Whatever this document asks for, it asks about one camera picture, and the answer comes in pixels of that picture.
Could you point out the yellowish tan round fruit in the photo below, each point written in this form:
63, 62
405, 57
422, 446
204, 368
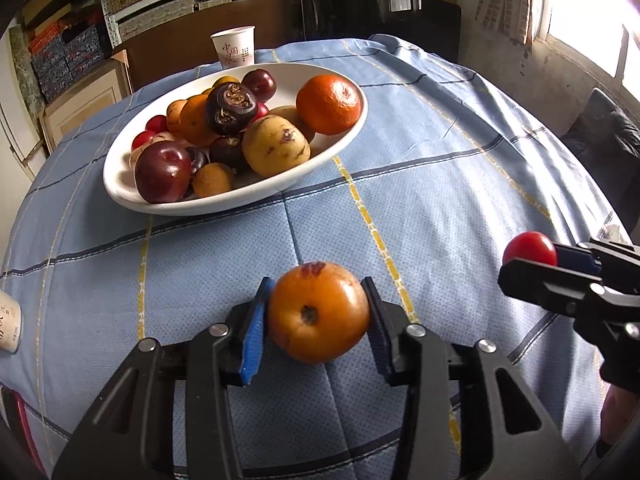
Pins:
287, 111

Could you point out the brown wooden board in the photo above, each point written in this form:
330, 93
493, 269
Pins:
175, 55

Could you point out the crumpled white tissue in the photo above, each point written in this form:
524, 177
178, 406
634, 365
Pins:
612, 232

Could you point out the mandarin orange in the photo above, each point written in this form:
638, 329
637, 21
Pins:
328, 104
195, 122

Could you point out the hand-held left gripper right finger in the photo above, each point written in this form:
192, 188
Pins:
377, 330

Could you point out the small brown round fruit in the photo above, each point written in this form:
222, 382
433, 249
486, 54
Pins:
212, 181

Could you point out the small smooth orange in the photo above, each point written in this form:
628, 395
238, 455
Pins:
226, 81
175, 115

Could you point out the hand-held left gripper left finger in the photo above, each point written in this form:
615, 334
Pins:
255, 340

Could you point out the bright sunlit window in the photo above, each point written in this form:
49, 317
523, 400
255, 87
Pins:
585, 20

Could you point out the white oval plate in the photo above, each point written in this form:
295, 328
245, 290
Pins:
225, 202

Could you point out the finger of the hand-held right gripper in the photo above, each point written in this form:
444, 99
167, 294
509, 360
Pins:
540, 282
575, 257

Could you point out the smartphone in red case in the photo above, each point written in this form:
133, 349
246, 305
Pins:
12, 410

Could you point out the pile of blue patterned boxes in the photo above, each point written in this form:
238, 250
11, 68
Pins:
65, 60

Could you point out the orange persimmon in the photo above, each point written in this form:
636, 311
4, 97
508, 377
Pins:
320, 310

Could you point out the dark brown water chestnut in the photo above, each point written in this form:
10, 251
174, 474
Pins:
230, 110
227, 152
198, 160

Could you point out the large yellow potato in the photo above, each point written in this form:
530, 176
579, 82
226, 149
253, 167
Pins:
275, 147

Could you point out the white paper cup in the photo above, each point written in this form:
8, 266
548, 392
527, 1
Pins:
232, 47

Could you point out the blue checked tablecloth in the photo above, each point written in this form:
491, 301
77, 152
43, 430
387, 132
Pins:
425, 185

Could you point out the wooden picture frame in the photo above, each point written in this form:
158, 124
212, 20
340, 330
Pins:
85, 105

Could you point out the dark red plum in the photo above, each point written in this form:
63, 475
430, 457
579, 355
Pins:
162, 172

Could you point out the dark purple plum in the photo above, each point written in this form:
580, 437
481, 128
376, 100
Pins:
260, 85

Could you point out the white drink can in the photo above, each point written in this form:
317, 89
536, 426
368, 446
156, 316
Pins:
9, 325

